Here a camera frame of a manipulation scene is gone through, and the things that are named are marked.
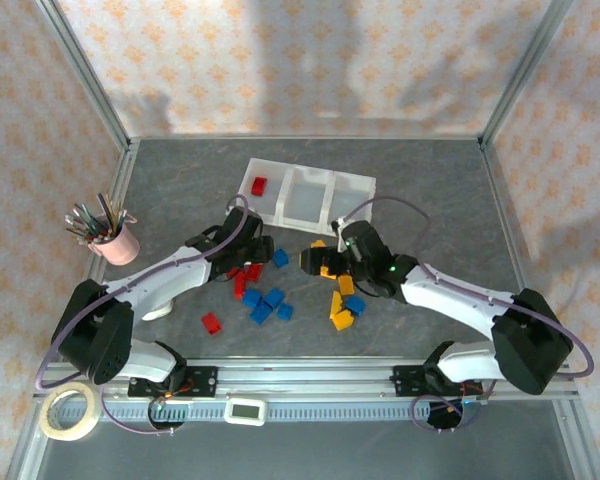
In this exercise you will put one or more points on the aluminium mounting rail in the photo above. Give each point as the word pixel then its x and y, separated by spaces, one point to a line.
pixel 305 375

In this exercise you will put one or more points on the yellow lego brick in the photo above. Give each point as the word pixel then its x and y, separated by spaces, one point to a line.
pixel 343 320
pixel 336 301
pixel 318 244
pixel 327 271
pixel 346 284

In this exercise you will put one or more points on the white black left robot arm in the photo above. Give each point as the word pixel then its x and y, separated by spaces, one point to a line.
pixel 155 280

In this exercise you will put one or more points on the red lego brick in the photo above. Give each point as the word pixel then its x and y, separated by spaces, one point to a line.
pixel 253 272
pixel 240 287
pixel 233 273
pixel 211 323
pixel 259 186

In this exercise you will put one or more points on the white digital timer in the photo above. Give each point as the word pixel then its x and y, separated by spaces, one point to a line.
pixel 245 411

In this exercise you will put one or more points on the pink cup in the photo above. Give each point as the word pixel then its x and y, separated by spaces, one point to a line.
pixel 120 247

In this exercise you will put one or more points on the masking tape roll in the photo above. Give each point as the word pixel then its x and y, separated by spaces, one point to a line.
pixel 50 425

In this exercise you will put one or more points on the coloured pencil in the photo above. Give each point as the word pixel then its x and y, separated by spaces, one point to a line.
pixel 87 217
pixel 80 225
pixel 79 233
pixel 105 210
pixel 118 221

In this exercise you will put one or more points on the blue lego brick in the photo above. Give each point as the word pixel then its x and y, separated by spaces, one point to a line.
pixel 274 296
pixel 355 305
pixel 252 298
pixel 261 313
pixel 280 258
pixel 285 311

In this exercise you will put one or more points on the aluminium side rail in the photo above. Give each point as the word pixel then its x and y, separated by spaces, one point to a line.
pixel 500 200
pixel 122 170

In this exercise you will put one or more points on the aluminium frame bar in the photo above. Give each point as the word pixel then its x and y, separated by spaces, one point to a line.
pixel 305 137

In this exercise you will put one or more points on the aluminium frame post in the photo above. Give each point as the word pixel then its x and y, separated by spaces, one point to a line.
pixel 86 75
pixel 524 75

